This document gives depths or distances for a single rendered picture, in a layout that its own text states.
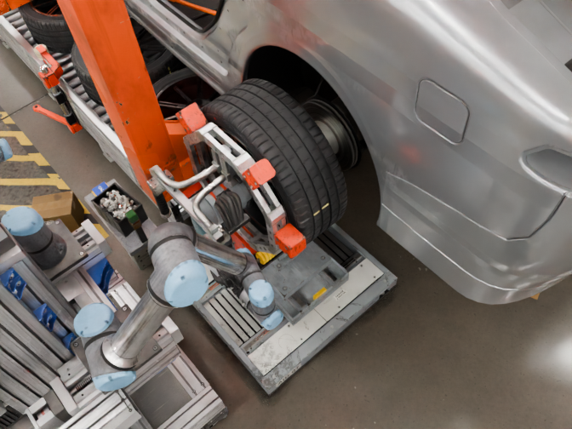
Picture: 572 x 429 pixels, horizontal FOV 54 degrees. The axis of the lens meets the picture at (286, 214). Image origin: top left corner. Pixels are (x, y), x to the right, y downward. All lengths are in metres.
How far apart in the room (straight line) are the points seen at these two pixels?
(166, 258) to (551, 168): 0.98
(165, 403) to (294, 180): 1.14
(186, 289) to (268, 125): 0.72
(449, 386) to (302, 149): 1.34
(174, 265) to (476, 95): 0.84
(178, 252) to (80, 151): 2.35
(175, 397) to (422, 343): 1.15
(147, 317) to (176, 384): 1.01
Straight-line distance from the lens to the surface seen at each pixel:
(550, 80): 1.41
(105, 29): 2.00
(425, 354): 2.77
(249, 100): 2.02
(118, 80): 2.11
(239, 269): 1.78
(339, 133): 2.21
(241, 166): 1.89
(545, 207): 1.55
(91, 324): 1.78
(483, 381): 2.78
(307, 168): 1.92
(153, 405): 2.54
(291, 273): 2.66
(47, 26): 3.93
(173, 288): 1.42
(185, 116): 2.10
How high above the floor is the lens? 2.55
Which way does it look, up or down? 55 degrees down
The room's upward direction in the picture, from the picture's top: 6 degrees counter-clockwise
